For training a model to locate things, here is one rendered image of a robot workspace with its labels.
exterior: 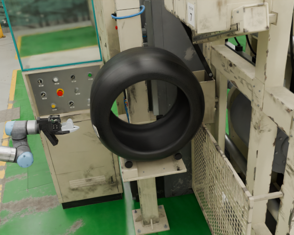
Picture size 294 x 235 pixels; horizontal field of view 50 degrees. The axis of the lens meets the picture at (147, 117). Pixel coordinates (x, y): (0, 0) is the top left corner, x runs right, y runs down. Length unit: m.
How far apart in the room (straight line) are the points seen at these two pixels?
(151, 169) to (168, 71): 0.63
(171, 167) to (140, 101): 0.45
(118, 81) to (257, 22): 0.65
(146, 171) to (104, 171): 0.87
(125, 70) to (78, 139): 1.12
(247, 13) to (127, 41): 0.84
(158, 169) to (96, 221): 1.05
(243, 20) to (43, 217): 2.32
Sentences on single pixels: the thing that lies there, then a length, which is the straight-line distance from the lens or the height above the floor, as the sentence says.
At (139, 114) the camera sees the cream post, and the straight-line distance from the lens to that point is 2.02.
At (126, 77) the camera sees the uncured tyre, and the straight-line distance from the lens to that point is 1.48.
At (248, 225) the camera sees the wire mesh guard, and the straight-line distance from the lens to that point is 1.51.
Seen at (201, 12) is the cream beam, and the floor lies 1.71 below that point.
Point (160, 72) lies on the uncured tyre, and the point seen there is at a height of 1.42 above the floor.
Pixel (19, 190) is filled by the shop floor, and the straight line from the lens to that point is 3.33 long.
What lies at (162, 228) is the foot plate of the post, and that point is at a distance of 2.61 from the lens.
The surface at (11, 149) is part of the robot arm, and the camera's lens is 1.65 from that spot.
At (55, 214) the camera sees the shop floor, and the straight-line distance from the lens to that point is 2.93.
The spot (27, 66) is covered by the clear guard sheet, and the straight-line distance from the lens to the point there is 2.32.
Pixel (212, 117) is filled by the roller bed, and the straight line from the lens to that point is 2.07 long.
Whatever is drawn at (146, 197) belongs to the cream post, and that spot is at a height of 0.31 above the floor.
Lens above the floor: 1.95
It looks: 28 degrees down
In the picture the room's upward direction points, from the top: 5 degrees counter-clockwise
